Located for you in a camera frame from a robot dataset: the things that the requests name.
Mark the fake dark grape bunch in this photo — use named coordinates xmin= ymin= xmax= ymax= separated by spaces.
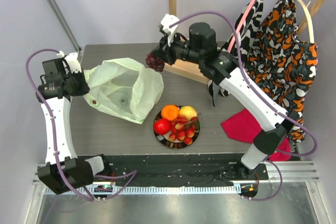
xmin=145 ymin=54 xmax=165 ymax=72

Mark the green avocado plastic bag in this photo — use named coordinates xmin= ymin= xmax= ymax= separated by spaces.
xmin=83 ymin=58 xmax=164 ymax=124

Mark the fake lemon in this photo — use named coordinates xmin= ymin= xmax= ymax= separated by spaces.
xmin=179 ymin=106 xmax=198 ymax=121

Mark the fake orange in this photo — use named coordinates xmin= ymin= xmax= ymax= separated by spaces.
xmin=161 ymin=104 xmax=179 ymax=121

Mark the fake red cherry bunch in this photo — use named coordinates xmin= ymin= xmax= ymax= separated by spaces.
xmin=167 ymin=116 xmax=200 ymax=146

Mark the fake red tomato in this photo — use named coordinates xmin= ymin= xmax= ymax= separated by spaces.
xmin=153 ymin=119 xmax=171 ymax=135

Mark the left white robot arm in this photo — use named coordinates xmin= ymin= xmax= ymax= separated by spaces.
xmin=36 ymin=54 xmax=112 ymax=195

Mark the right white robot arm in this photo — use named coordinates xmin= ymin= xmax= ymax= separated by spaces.
xmin=150 ymin=14 xmax=299 ymax=179

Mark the pink clothes hanger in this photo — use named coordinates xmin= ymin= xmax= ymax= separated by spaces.
xmin=235 ymin=0 xmax=264 ymax=55

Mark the black white patterned garment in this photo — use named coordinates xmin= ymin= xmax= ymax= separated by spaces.
xmin=208 ymin=0 xmax=264 ymax=106

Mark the patterned rim ceramic plate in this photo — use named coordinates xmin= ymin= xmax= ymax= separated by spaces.
xmin=153 ymin=105 xmax=199 ymax=149

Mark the red cloth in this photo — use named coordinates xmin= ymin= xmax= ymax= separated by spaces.
xmin=221 ymin=109 xmax=291 ymax=162

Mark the orange black patterned garment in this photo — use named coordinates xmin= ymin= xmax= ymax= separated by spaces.
xmin=244 ymin=0 xmax=318 ymax=143

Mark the cream clothes hanger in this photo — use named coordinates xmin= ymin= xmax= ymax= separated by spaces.
xmin=296 ymin=0 xmax=315 ymax=44

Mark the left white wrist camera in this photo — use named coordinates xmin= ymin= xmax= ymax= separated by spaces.
xmin=57 ymin=51 xmax=82 ymax=74

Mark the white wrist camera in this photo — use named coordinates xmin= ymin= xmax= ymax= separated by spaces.
xmin=159 ymin=14 xmax=180 ymax=47
xmin=57 ymin=51 xmax=82 ymax=74

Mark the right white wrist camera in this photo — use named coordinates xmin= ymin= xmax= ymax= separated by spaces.
xmin=159 ymin=14 xmax=180 ymax=47

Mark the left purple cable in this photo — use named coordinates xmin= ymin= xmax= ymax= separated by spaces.
xmin=25 ymin=48 xmax=138 ymax=202

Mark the purple cable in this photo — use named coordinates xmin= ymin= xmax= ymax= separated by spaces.
xmin=25 ymin=48 xmax=138 ymax=202
xmin=169 ymin=10 xmax=318 ymax=201

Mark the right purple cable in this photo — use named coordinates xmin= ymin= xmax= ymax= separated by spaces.
xmin=169 ymin=10 xmax=318 ymax=201

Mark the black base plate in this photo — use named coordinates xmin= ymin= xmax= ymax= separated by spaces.
xmin=106 ymin=154 xmax=269 ymax=187

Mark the white slotted cable duct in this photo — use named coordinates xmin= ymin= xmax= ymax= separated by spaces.
xmin=45 ymin=185 xmax=242 ymax=195

